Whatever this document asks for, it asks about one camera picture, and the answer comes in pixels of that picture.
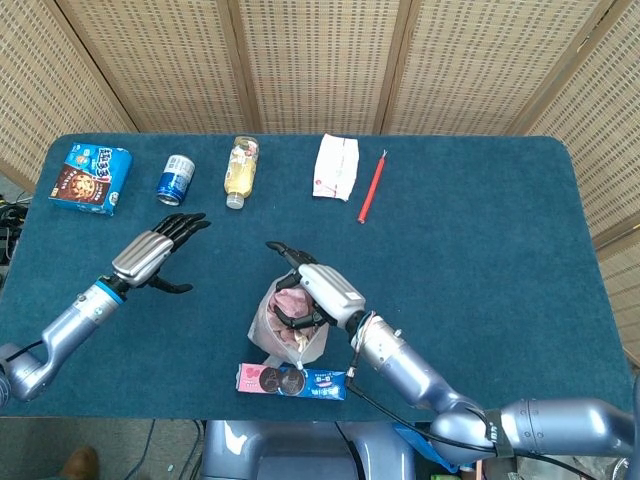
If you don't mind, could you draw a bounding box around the pink blue sandwich cookie pack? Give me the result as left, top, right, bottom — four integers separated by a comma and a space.
235, 362, 349, 401

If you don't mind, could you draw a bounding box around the dark blue table mat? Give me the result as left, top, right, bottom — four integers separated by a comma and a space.
0, 132, 636, 424

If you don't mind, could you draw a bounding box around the blue chocolate cookie box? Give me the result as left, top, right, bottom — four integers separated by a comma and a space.
48, 142, 134, 217

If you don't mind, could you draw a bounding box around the pink floral garment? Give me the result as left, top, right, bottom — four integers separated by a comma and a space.
269, 285, 321, 351

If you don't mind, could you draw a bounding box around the clear plastic zip bag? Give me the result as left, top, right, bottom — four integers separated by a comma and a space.
248, 273, 329, 369

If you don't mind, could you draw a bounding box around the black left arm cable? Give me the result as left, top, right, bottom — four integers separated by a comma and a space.
7, 339, 46, 361

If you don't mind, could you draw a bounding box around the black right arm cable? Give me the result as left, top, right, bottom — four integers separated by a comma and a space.
344, 367, 609, 480

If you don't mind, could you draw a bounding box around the blue plastic bin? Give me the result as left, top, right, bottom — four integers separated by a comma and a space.
392, 422, 461, 475

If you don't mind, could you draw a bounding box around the yellow tea plastic bottle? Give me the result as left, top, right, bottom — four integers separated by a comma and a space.
223, 135, 261, 210

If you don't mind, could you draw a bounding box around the white tissue packet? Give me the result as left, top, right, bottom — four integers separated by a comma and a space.
311, 133, 361, 203

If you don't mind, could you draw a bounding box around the blue-grey robot torso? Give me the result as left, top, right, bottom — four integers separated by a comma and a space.
199, 419, 416, 480

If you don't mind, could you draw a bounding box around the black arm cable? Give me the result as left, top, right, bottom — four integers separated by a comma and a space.
7, 339, 46, 361
344, 367, 609, 480

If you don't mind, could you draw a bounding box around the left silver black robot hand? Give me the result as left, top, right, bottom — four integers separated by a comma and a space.
110, 212, 211, 295

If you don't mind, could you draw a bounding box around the red pen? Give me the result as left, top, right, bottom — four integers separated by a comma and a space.
356, 149, 389, 224

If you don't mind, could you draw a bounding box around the black cable bundle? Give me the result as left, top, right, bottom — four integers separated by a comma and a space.
0, 192, 29, 266

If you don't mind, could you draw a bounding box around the blue white drink can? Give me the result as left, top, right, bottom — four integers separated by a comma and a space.
156, 154, 196, 207

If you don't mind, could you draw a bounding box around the brown shoe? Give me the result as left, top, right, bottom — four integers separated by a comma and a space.
62, 446, 99, 479

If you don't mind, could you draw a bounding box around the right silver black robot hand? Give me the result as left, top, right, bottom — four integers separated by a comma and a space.
265, 241, 367, 331

